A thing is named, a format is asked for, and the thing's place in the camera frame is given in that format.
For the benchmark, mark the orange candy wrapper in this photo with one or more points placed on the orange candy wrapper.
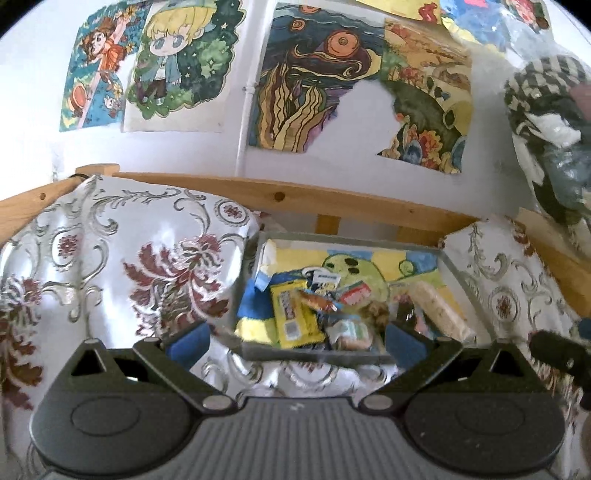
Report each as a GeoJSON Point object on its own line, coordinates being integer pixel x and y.
{"type": "Point", "coordinates": [318, 301]}

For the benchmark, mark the brown cookie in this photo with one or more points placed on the brown cookie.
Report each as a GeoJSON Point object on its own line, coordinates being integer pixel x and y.
{"type": "Point", "coordinates": [377, 314]}

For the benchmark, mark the yellow wall poster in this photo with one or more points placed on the yellow wall poster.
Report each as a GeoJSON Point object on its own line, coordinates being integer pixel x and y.
{"type": "Point", "coordinates": [397, 7]}

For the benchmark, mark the pale green snack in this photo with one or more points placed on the pale green snack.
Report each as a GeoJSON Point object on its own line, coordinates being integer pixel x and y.
{"type": "Point", "coordinates": [351, 332]}

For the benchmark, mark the yellow snack packet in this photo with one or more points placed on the yellow snack packet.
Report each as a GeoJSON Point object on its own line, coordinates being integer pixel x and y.
{"type": "Point", "coordinates": [288, 318]}

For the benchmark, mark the wall poster with blond figure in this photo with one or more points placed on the wall poster with blond figure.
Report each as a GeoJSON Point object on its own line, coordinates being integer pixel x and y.
{"type": "Point", "coordinates": [180, 64]}

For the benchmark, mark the small floral pillow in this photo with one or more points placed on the small floral pillow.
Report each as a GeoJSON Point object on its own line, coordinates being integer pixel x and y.
{"type": "Point", "coordinates": [503, 295]}

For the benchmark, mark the wall poster with orange-haired figure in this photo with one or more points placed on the wall poster with orange-haired figure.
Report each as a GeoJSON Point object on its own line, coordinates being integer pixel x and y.
{"type": "Point", "coordinates": [97, 69]}

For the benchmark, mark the red white snack packet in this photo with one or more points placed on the red white snack packet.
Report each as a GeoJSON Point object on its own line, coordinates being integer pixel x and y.
{"type": "Point", "coordinates": [355, 293]}

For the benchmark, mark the grey tray with painted picture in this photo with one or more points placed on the grey tray with painted picture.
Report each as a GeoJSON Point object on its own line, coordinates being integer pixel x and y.
{"type": "Point", "coordinates": [415, 258]}

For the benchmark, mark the large floral pillow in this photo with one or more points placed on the large floral pillow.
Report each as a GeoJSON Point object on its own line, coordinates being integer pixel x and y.
{"type": "Point", "coordinates": [115, 258]}

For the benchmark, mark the dark chocolate packet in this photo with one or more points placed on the dark chocolate packet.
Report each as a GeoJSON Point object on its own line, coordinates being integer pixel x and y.
{"type": "Point", "coordinates": [406, 314]}

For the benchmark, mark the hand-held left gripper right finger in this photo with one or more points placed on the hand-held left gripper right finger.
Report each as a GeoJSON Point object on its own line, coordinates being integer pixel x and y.
{"type": "Point", "coordinates": [406, 346]}

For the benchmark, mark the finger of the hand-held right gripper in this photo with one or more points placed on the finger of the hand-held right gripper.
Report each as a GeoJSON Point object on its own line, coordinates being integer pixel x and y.
{"type": "Point", "coordinates": [554, 350]}

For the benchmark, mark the colourful wall poster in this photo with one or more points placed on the colourful wall poster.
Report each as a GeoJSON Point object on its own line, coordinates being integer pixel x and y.
{"type": "Point", "coordinates": [489, 21]}

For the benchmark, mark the white wall pipe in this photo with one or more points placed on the white wall pipe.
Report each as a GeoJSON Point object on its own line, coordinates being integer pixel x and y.
{"type": "Point", "coordinates": [244, 134]}

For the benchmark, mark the wall poster with landscape painting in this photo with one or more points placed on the wall poster with landscape painting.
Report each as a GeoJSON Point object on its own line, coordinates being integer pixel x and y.
{"type": "Point", "coordinates": [429, 101]}

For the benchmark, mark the wall poster with swirl painting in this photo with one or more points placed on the wall poster with swirl painting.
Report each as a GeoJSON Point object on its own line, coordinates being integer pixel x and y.
{"type": "Point", "coordinates": [304, 83]}

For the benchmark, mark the blue white snack packet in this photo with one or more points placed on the blue white snack packet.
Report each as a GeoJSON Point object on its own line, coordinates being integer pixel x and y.
{"type": "Point", "coordinates": [323, 278]}

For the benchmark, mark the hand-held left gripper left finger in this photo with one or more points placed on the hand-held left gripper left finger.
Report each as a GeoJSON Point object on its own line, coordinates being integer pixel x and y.
{"type": "Point", "coordinates": [189, 346]}

